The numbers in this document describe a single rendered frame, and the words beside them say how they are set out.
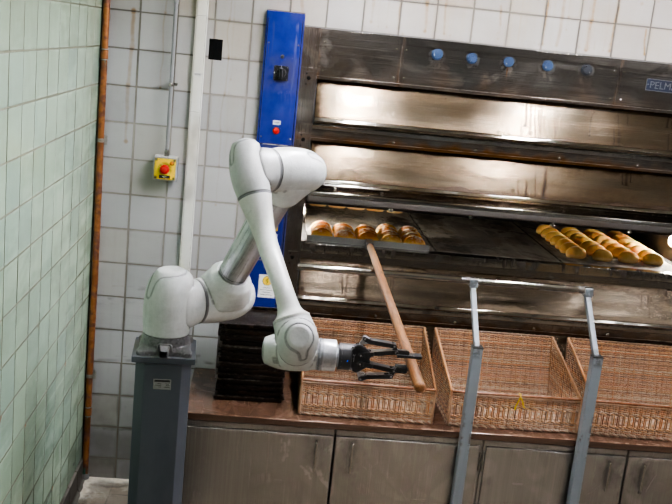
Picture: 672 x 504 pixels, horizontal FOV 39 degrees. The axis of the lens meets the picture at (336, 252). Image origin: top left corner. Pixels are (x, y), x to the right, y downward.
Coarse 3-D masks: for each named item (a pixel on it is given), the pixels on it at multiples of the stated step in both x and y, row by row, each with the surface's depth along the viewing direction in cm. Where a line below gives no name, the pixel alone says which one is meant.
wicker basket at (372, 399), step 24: (336, 336) 425; (360, 336) 426; (384, 336) 427; (408, 336) 427; (384, 360) 426; (312, 384) 383; (336, 384) 383; (360, 384) 384; (384, 384) 426; (408, 384) 427; (432, 384) 390; (312, 408) 386; (336, 408) 386; (360, 408) 386; (384, 408) 387; (408, 408) 401; (432, 408) 387
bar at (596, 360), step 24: (312, 264) 385; (528, 288) 392; (552, 288) 392; (576, 288) 393; (480, 360) 373; (600, 360) 376; (456, 456) 385; (576, 456) 385; (456, 480) 384; (576, 480) 387
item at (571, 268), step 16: (304, 240) 425; (368, 256) 423; (384, 256) 424; (400, 256) 424; (416, 256) 424; (432, 256) 425; (448, 256) 425; (464, 256) 426; (480, 256) 429; (560, 272) 430; (576, 272) 430; (592, 272) 431; (608, 272) 431; (624, 272) 432; (640, 272) 432; (656, 272) 434
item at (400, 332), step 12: (372, 252) 400; (372, 264) 387; (384, 276) 362; (384, 288) 344; (396, 312) 314; (396, 324) 302; (408, 348) 278; (408, 360) 269; (420, 372) 261; (420, 384) 251
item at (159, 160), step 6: (156, 156) 401; (162, 156) 402; (168, 156) 404; (174, 156) 406; (156, 162) 401; (162, 162) 401; (168, 162) 402; (174, 162) 402; (156, 168) 402; (174, 168) 402; (156, 174) 402; (162, 174) 403; (168, 174) 403; (174, 174) 403; (168, 180) 404; (174, 180) 404
